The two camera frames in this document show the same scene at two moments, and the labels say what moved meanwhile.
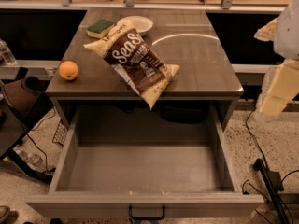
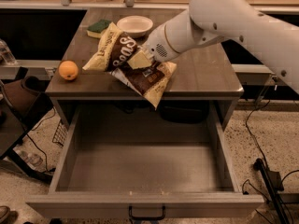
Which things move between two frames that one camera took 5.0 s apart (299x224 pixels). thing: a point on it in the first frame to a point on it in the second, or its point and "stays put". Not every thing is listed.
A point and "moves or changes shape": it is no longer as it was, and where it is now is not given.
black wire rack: [61, 133] stays put
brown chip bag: [125, 49] moves or changes shape
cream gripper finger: [280, 87] to [169, 40]
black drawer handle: [146, 217] stays put
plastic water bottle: [6, 56] stays put
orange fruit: [68, 70] stays put
